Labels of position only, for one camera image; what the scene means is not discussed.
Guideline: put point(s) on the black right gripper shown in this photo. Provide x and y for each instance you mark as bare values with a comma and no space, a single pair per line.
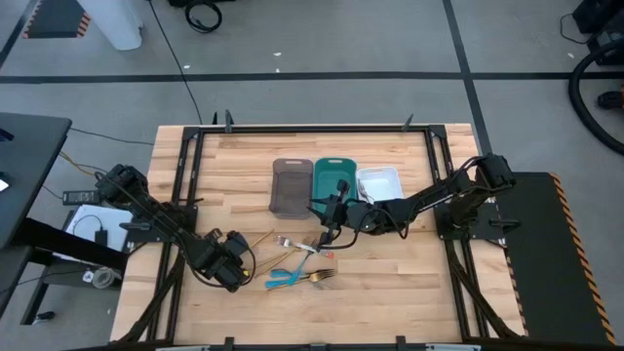
358,218

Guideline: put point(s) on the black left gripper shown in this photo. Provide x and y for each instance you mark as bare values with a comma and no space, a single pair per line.
219,256

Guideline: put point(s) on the teal plastic bin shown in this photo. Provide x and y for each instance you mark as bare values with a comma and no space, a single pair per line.
326,178

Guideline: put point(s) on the grey translucent plastic bin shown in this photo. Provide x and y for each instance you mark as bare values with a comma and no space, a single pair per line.
291,190

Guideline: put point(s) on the cutlery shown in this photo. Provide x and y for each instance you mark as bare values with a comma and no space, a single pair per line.
275,285

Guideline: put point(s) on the white plastic bin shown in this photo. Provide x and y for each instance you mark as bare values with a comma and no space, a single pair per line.
382,183

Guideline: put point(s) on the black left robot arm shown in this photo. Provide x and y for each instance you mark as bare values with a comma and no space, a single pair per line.
161,214

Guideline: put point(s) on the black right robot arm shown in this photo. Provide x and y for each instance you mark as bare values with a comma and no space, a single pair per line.
439,192

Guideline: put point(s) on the white paper sheet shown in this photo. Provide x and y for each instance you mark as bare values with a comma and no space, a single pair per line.
117,219

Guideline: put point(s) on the small black power adapter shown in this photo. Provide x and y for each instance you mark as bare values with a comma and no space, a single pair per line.
101,237

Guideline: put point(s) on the clear tape roll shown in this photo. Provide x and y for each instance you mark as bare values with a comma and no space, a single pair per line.
97,279

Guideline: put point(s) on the black side desk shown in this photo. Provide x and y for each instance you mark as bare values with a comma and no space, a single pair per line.
29,161

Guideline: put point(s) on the hazard striped black platform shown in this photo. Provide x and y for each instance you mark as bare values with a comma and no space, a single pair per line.
546,273

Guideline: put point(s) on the white round column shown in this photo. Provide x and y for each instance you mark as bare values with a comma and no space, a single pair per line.
112,24

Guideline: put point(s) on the hazard striped black mat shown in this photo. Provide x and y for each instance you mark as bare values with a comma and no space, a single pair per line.
53,19

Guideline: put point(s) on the black caster wheel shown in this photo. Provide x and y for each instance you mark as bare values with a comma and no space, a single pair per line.
609,100

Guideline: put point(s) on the black equipment case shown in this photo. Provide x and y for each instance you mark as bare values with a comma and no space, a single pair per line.
604,19

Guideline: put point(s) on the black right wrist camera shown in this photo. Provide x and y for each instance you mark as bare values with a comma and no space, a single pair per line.
325,239

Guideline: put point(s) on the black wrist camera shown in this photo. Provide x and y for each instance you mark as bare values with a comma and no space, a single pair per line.
236,279
325,239

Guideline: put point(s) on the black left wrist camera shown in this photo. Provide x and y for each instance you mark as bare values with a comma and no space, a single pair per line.
236,279

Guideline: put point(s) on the black desk leg frame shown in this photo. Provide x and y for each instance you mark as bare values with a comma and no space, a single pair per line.
58,244

